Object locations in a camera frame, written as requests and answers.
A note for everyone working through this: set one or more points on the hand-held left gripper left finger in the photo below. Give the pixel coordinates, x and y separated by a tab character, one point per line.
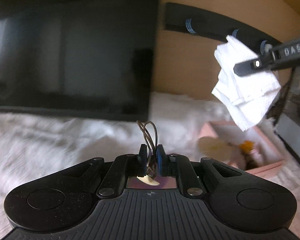
142	158

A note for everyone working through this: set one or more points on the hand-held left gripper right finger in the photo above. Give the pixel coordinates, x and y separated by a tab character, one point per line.
160	160

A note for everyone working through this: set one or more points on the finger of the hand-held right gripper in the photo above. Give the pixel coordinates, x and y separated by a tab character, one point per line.
285	55

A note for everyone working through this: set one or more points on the white fabric flower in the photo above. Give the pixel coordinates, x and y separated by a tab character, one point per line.
212	147

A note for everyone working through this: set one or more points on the white tissue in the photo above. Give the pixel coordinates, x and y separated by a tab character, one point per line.
245	97

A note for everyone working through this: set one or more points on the orange fabric flower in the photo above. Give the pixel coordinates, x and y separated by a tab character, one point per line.
247	146

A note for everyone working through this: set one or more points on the brown furry ball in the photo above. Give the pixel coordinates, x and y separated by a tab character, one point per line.
251	161

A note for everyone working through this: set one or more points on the pink cardboard box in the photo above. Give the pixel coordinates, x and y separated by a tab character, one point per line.
270	166

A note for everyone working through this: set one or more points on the black strip with blue marks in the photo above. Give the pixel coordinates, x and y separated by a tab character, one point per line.
210	27

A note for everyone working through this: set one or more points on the white textured blanket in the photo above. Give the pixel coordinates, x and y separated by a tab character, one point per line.
52	142

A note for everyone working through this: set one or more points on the black computer monitor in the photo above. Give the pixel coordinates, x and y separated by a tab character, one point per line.
65	55

